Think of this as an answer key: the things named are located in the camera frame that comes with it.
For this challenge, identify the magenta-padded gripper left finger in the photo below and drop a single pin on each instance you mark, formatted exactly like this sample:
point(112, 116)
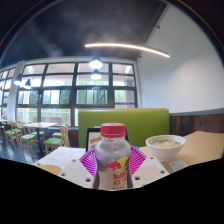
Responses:
point(76, 173)

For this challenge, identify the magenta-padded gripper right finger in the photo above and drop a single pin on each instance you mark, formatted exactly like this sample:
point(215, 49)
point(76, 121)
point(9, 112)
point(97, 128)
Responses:
point(150, 170)

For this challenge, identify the red-capped clear drink bottle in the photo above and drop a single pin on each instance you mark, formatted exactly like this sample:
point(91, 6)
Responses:
point(112, 150)

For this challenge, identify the white printed paper sheet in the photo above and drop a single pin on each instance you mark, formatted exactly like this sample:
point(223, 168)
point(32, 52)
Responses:
point(61, 156)

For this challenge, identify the white bowl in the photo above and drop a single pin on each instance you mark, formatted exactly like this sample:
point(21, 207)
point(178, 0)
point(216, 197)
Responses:
point(165, 150)

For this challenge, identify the small white packet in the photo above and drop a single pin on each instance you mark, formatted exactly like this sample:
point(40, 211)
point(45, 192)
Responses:
point(177, 165)

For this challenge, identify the green upholstered bench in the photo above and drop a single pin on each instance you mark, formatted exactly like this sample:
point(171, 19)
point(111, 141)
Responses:
point(143, 123)

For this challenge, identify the wooden dining table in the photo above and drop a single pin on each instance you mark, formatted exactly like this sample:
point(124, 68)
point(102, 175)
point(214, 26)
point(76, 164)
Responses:
point(40, 125)

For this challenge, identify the group of green-seated wooden chairs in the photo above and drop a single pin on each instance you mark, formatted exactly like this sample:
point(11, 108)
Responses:
point(28, 136)

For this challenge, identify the large black-framed window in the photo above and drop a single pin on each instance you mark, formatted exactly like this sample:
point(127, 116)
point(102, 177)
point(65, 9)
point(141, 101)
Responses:
point(60, 96)

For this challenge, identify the group of pendant lamps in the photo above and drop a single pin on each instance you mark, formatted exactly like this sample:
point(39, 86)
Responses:
point(96, 63)

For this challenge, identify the long linear ceiling light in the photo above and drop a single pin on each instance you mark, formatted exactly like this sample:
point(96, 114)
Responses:
point(126, 46)

